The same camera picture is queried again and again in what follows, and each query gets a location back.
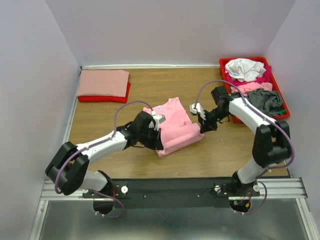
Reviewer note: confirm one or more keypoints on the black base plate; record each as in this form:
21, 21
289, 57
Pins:
169, 193

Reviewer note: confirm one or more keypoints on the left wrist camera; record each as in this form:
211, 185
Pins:
157, 119

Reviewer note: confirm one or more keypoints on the aluminium frame rail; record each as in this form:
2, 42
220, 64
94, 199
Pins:
277, 188

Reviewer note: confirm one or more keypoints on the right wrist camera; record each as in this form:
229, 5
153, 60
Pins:
197, 110

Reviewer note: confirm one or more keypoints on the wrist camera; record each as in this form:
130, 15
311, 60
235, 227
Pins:
197, 110
157, 119

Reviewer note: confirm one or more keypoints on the green garment in bin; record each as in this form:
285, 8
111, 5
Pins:
282, 112

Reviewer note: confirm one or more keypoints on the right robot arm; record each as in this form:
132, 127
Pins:
271, 146

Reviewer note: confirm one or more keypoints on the grey garment in bin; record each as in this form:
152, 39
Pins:
268, 102

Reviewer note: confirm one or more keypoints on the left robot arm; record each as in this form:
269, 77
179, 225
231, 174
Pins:
68, 169

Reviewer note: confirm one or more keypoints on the white t-shirt in bin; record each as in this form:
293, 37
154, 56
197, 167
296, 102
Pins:
245, 70

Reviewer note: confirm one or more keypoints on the magenta garment in bin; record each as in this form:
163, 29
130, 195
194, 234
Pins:
265, 78

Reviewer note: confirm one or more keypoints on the folded red t-shirt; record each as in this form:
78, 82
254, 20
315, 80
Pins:
106, 99

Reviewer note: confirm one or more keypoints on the folded pink t-shirt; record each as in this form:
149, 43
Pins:
102, 82

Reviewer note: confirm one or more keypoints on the salmon pink garment in bin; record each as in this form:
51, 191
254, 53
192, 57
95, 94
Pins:
252, 86

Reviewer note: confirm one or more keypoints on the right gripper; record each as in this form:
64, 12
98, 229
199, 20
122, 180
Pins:
206, 125

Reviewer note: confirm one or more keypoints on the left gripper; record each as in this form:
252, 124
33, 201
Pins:
157, 144

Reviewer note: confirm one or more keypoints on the light pink t-shirt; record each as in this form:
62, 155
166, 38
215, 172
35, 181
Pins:
177, 131

